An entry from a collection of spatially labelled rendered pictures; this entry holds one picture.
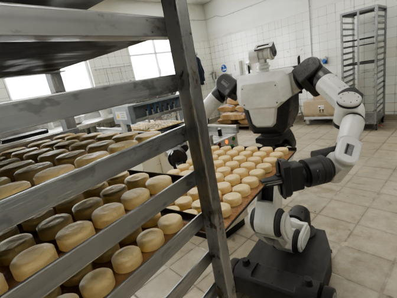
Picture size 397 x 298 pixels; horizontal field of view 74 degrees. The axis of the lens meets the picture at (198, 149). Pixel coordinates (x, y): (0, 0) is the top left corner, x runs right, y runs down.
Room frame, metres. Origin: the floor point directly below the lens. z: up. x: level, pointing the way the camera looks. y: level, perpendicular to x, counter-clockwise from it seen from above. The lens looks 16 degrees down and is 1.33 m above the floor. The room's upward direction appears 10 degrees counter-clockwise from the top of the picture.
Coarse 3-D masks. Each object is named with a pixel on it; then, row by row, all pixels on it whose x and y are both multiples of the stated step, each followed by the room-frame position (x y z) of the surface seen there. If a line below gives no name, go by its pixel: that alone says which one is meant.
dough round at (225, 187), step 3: (219, 183) 0.74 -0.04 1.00; (222, 183) 0.73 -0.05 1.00; (225, 183) 0.73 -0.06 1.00; (228, 183) 0.72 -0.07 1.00; (219, 186) 0.72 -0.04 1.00; (222, 186) 0.71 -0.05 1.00; (225, 186) 0.71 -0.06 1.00; (228, 186) 0.71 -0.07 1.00; (219, 189) 0.70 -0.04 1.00; (222, 189) 0.70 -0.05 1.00; (225, 189) 0.70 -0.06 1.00; (228, 189) 0.70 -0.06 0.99; (231, 189) 0.71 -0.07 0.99; (222, 192) 0.70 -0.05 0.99; (225, 192) 0.70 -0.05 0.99; (228, 192) 0.70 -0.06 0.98
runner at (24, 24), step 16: (0, 16) 0.28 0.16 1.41; (16, 16) 0.29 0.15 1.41; (32, 16) 0.31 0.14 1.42; (48, 16) 0.32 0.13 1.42; (64, 16) 0.33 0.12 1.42; (80, 16) 0.35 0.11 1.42; (96, 16) 0.37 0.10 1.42; (112, 16) 0.39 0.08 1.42; (128, 16) 0.41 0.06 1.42; (144, 16) 0.43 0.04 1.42; (0, 32) 0.28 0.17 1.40; (16, 32) 0.29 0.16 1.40; (32, 32) 0.30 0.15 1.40; (48, 32) 0.31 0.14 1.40; (64, 32) 0.33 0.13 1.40; (80, 32) 0.34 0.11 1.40; (96, 32) 0.36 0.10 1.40; (112, 32) 0.38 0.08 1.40; (128, 32) 0.40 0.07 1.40; (144, 32) 0.43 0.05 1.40; (160, 32) 0.45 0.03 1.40
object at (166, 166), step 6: (210, 132) 2.17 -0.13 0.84; (216, 132) 2.13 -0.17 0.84; (222, 132) 2.09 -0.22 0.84; (216, 138) 1.93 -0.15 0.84; (162, 156) 2.29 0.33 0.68; (162, 162) 2.31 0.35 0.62; (168, 162) 2.23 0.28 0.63; (162, 168) 2.33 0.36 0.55; (168, 168) 2.25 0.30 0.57; (246, 210) 2.02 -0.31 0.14; (240, 216) 1.96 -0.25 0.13; (234, 222) 1.91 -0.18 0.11; (240, 222) 2.00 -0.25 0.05; (234, 228) 1.94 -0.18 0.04; (228, 234) 1.89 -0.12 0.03
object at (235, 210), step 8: (288, 152) 0.95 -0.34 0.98; (232, 160) 0.98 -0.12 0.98; (272, 168) 0.83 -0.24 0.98; (264, 184) 0.71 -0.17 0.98; (256, 192) 0.67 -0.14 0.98; (248, 200) 0.64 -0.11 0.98; (232, 208) 0.61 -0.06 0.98; (240, 208) 0.60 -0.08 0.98; (232, 216) 0.57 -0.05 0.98; (224, 224) 0.54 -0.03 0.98
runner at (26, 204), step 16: (176, 128) 0.45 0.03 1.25; (144, 144) 0.39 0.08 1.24; (160, 144) 0.41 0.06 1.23; (176, 144) 0.44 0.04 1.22; (96, 160) 0.33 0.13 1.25; (112, 160) 0.34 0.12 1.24; (128, 160) 0.36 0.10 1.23; (144, 160) 0.38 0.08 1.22; (64, 176) 0.29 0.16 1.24; (80, 176) 0.30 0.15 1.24; (96, 176) 0.32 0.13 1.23; (112, 176) 0.34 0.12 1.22; (32, 192) 0.26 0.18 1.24; (48, 192) 0.27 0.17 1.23; (64, 192) 0.28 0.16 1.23; (80, 192) 0.30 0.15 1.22; (0, 208) 0.24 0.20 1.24; (16, 208) 0.25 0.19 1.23; (32, 208) 0.26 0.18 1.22; (48, 208) 0.27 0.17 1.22; (0, 224) 0.23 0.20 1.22; (16, 224) 0.24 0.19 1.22
